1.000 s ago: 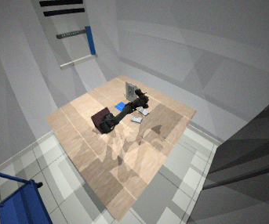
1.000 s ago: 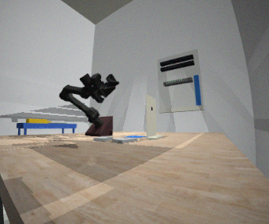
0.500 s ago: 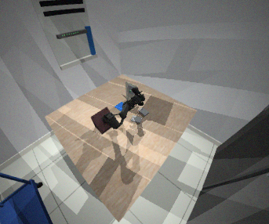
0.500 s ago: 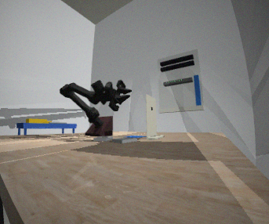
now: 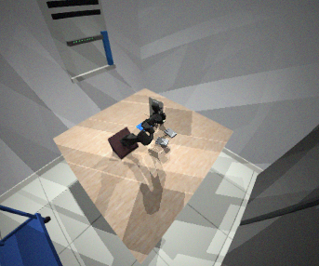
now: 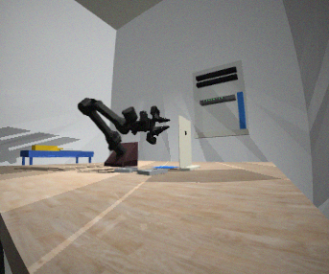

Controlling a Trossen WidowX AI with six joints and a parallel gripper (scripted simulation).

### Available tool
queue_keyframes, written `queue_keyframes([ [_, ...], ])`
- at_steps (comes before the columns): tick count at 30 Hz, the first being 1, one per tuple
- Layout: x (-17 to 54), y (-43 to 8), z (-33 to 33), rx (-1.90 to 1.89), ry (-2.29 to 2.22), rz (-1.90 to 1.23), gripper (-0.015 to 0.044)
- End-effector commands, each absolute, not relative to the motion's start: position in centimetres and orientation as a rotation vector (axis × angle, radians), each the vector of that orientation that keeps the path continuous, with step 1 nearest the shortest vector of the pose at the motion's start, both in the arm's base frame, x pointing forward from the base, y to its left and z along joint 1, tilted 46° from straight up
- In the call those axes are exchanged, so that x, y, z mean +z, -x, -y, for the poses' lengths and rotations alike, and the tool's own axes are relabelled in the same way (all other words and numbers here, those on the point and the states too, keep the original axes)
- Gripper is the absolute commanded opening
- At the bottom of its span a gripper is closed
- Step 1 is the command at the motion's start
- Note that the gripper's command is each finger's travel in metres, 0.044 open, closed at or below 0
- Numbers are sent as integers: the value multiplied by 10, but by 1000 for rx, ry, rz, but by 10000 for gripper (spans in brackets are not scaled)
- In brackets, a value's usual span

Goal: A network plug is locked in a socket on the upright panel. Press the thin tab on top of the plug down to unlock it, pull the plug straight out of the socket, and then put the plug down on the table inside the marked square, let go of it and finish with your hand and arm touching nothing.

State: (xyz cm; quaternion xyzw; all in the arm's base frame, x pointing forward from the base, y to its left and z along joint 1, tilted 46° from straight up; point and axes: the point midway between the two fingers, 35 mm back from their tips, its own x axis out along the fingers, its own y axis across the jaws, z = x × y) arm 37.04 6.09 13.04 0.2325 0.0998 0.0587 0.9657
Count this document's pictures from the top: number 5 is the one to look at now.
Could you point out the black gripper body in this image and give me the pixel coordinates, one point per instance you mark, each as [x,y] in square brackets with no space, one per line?
[156,109]

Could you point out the blue flat square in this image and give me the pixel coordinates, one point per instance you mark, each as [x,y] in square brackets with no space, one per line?
[139,127]

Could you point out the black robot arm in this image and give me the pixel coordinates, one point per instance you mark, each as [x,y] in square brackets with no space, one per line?
[147,125]

